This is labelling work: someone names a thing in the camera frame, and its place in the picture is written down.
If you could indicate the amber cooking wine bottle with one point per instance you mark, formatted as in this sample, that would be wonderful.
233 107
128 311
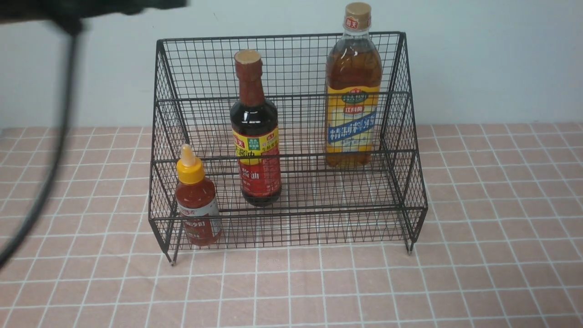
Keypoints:
353 79

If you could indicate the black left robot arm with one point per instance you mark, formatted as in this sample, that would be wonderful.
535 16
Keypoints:
68 14

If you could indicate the red chili sauce squeeze bottle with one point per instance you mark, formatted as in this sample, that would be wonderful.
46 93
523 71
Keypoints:
196 200

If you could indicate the black wire mesh shelf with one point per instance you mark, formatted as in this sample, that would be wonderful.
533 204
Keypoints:
194 88

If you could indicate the dark soy sauce bottle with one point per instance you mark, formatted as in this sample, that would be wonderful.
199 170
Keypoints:
254 121

